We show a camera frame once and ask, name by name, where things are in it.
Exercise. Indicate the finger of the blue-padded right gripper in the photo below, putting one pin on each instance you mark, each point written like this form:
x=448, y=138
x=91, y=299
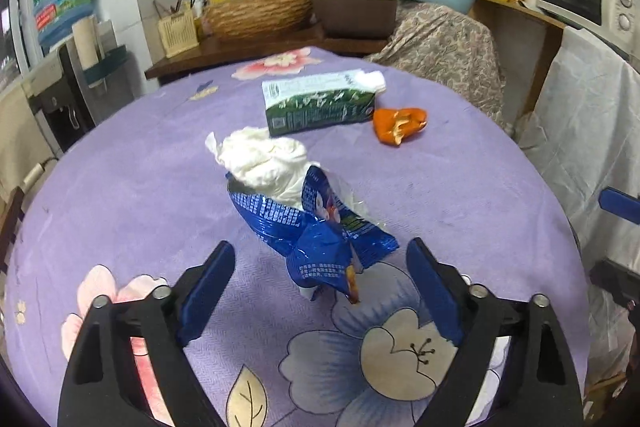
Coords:
x=621, y=283
x=620, y=204

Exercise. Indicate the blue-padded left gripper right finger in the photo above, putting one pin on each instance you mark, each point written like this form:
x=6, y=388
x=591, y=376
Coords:
x=468, y=317

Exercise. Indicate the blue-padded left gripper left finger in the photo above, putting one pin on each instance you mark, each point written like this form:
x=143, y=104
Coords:
x=169, y=321

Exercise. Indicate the blue foil snack bag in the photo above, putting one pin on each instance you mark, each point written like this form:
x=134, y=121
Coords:
x=324, y=244

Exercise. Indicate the white tissue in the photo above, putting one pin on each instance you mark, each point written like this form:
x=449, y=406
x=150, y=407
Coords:
x=274, y=167

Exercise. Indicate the orange peel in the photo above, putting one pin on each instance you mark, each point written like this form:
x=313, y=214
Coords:
x=392, y=126

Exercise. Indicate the green white milk carton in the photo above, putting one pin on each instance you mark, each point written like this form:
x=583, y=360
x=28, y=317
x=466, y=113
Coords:
x=320, y=101

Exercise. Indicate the white nonwoven cloth cover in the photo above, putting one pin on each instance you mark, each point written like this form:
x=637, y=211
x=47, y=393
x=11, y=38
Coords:
x=582, y=137

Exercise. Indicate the wooden side cabinet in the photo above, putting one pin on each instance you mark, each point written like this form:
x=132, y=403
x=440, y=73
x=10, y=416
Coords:
x=527, y=42

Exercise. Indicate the purple floral tablecloth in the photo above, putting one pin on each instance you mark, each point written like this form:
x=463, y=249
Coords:
x=140, y=199

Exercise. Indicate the white microwave oven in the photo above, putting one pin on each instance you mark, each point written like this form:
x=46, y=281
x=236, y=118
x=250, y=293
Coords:
x=590, y=1

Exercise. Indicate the paisley patterned cloth cover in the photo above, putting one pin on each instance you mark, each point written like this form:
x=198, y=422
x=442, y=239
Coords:
x=434, y=42

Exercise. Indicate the water dispenser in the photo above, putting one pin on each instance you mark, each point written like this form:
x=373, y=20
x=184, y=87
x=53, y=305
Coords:
x=70, y=101

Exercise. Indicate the wooden counter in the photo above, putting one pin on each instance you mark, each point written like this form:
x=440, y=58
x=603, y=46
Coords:
x=213, y=52

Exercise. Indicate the beige utensil holder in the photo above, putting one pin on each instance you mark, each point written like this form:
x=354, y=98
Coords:
x=177, y=33

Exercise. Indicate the paper towel roll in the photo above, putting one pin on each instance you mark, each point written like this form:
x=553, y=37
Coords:
x=89, y=49

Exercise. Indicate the woven wicker basket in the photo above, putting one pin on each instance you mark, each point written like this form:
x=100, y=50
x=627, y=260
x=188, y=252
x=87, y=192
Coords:
x=252, y=19

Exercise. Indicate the brown and cream sink basin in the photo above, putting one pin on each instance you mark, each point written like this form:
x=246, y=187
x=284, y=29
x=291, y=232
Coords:
x=356, y=19

